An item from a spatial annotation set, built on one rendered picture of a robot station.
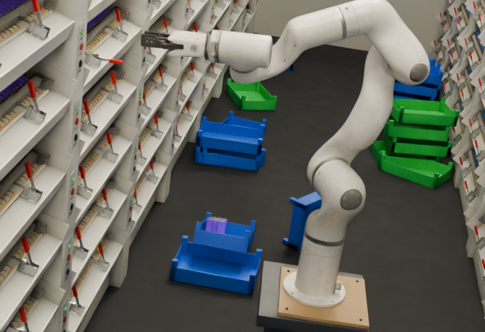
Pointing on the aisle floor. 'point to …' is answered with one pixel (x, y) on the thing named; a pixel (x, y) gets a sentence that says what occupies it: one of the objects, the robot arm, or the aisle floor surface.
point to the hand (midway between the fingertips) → (150, 39)
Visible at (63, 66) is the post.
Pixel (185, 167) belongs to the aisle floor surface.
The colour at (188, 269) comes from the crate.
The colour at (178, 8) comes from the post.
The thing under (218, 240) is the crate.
